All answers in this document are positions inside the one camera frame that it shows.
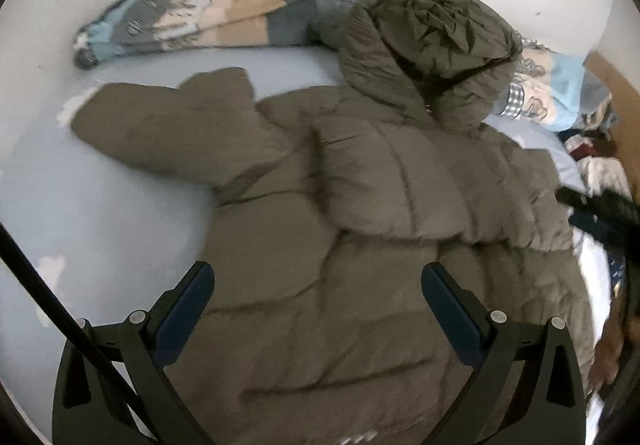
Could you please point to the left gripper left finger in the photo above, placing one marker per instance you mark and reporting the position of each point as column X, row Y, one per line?
column 152, row 340

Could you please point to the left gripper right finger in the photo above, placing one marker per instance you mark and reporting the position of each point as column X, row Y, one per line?
column 479, row 342

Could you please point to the olive green puffer jacket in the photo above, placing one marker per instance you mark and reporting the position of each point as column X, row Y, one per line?
column 330, row 200

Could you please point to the striped white red clothes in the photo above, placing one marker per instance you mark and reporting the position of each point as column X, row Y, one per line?
column 594, row 154

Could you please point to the person's right hand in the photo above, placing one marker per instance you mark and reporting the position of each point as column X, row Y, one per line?
column 607, row 353

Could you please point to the light blue cloud bedsheet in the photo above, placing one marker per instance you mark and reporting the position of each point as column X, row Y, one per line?
column 108, row 239

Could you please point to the wooden headboard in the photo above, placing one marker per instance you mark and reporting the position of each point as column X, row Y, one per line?
column 626, row 104

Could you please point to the patterned blue beige quilt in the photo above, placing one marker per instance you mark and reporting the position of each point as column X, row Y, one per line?
column 200, row 19

